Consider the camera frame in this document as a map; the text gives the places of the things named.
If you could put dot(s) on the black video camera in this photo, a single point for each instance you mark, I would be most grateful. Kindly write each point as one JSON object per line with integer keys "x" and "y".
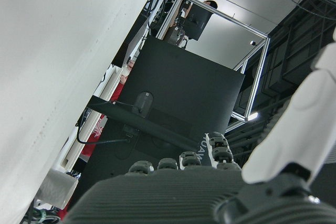
{"x": 176, "y": 35}

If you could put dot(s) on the white plastic block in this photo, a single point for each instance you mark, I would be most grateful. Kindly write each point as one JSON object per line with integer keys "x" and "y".
{"x": 57, "y": 187}

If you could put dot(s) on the small black monitor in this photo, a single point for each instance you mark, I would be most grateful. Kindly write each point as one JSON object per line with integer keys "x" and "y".
{"x": 197, "y": 22}

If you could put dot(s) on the small white dome camera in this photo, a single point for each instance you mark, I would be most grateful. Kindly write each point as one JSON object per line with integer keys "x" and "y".
{"x": 253, "y": 43}

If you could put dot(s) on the aluminium cage frame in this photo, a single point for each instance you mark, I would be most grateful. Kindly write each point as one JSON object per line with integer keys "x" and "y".
{"x": 258, "y": 77}

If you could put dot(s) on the black computer monitor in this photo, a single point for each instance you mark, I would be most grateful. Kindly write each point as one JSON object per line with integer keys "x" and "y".
{"x": 183, "y": 82}

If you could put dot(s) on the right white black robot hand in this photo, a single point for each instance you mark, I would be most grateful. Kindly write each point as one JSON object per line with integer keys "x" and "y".
{"x": 157, "y": 195}

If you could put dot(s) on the person with black hair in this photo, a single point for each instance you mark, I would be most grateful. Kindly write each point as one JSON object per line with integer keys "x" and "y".
{"x": 211, "y": 3}

